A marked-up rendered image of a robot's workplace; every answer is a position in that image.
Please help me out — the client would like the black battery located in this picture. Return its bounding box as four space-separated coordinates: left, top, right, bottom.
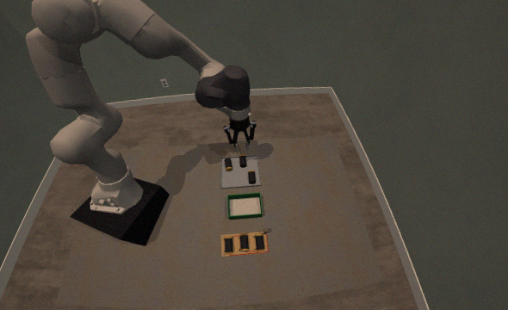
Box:
240 235 249 251
248 170 256 184
239 154 246 168
225 237 233 252
225 158 232 171
255 234 264 250

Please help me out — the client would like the green open-top box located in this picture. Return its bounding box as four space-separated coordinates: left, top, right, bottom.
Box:
227 192 263 220

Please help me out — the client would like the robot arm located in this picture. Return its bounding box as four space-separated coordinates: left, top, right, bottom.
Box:
26 0 251 214

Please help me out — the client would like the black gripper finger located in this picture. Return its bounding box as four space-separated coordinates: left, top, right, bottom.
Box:
242 121 257 151
224 125 239 152

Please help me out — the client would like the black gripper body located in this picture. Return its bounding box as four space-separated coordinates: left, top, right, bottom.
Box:
229 116 251 132

